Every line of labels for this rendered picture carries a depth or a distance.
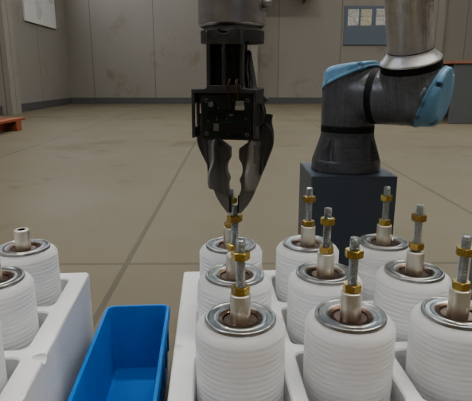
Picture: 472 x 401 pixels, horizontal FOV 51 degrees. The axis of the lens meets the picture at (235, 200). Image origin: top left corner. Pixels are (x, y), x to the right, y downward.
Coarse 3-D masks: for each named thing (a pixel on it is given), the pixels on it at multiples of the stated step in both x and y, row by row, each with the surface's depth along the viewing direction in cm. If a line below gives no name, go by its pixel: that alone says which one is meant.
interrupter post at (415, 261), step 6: (408, 252) 64; (414, 252) 64; (420, 252) 64; (408, 258) 64; (414, 258) 63; (420, 258) 63; (408, 264) 64; (414, 264) 64; (420, 264) 64; (408, 270) 64; (414, 270) 64; (420, 270) 64
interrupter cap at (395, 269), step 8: (392, 264) 67; (400, 264) 67; (424, 264) 67; (432, 264) 67; (392, 272) 64; (400, 272) 64; (424, 272) 65; (432, 272) 64; (440, 272) 64; (400, 280) 62; (408, 280) 62; (416, 280) 61; (424, 280) 61; (432, 280) 61; (440, 280) 62
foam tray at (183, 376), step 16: (192, 272) 83; (272, 272) 83; (192, 288) 77; (272, 288) 77; (192, 304) 72; (272, 304) 72; (192, 320) 67; (176, 336) 63; (192, 336) 63; (288, 336) 63; (176, 352) 59; (192, 352) 59; (288, 352) 59; (400, 352) 60; (176, 368) 56; (192, 368) 56; (288, 368) 56; (400, 368) 56; (176, 384) 53; (192, 384) 53; (288, 384) 53; (400, 384) 53; (176, 400) 50; (192, 400) 50; (288, 400) 52; (304, 400) 50; (400, 400) 52; (416, 400) 50
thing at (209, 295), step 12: (204, 276) 64; (264, 276) 64; (204, 288) 61; (216, 288) 60; (228, 288) 60; (252, 288) 60; (264, 288) 61; (204, 300) 61; (216, 300) 60; (228, 300) 60; (252, 300) 60; (264, 300) 61; (204, 312) 62
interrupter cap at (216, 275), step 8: (224, 264) 67; (248, 264) 67; (208, 272) 64; (216, 272) 64; (224, 272) 65; (248, 272) 64; (256, 272) 64; (208, 280) 62; (216, 280) 62; (224, 280) 62; (232, 280) 62; (248, 280) 62; (256, 280) 61
